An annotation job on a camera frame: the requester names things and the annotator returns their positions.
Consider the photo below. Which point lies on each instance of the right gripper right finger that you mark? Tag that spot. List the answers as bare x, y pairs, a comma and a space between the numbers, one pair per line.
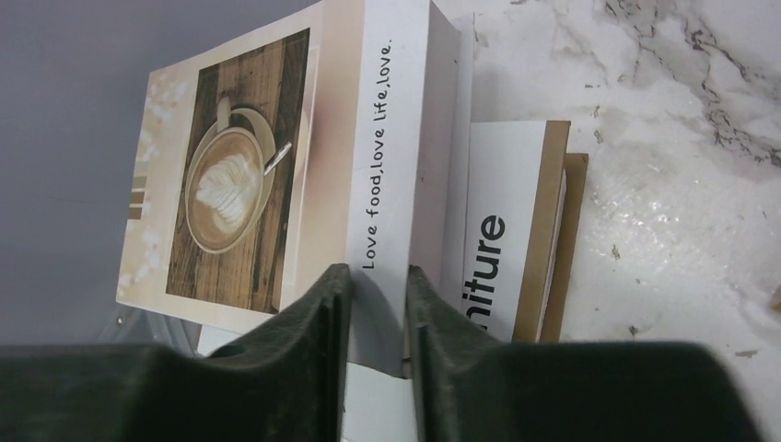
469, 386

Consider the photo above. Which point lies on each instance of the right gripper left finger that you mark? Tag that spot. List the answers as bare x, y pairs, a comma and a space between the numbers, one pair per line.
282, 381

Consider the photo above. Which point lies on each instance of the white furniture book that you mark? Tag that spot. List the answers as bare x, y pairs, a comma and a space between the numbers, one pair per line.
513, 209

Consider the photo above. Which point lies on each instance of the white afternoon tea coffee book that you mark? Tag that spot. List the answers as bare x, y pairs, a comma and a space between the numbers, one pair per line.
324, 137

